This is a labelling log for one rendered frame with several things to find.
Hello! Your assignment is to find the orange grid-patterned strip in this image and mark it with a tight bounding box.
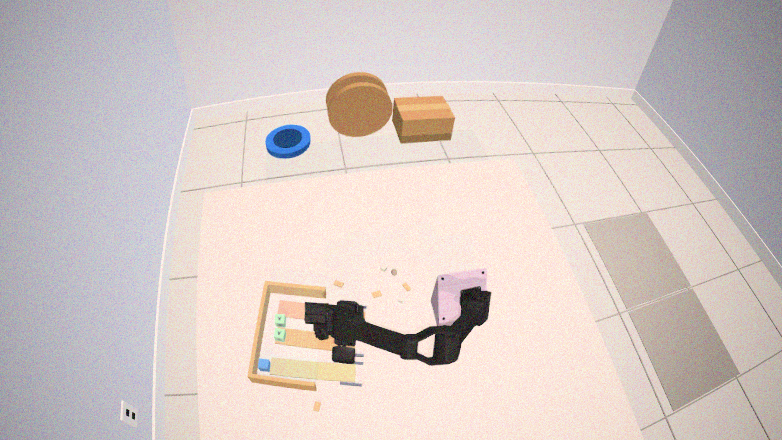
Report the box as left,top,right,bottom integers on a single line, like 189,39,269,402
318,335,337,351

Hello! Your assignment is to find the pale yellow flat strip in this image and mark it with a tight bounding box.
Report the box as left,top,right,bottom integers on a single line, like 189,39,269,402
315,362,356,382

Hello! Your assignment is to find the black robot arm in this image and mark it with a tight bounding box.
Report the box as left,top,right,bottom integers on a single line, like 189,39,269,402
304,286,492,366

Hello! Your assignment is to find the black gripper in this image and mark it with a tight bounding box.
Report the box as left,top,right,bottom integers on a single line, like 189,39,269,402
331,300,359,364

